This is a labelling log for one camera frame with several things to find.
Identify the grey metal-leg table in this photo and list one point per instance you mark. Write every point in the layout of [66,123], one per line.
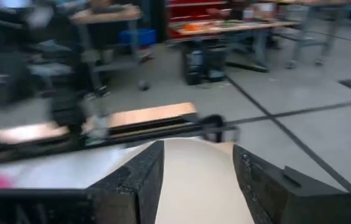
[315,31]

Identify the black computer tower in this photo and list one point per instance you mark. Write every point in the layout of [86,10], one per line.
[203,65]

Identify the wooden-top table with casters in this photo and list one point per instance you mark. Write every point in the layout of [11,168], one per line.
[107,14]

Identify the blue plastic bin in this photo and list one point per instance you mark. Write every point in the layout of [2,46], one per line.
[138,36]

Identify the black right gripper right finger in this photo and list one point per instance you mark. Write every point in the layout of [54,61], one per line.
[287,199]

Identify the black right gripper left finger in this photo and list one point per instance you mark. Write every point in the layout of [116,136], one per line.
[132,193]

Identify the wooden-top work table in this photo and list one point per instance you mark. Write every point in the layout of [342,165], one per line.
[237,26]

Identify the wooden shelf with black frame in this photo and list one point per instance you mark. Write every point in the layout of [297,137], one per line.
[150,116]

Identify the red cabinet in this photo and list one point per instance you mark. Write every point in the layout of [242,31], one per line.
[194,12]

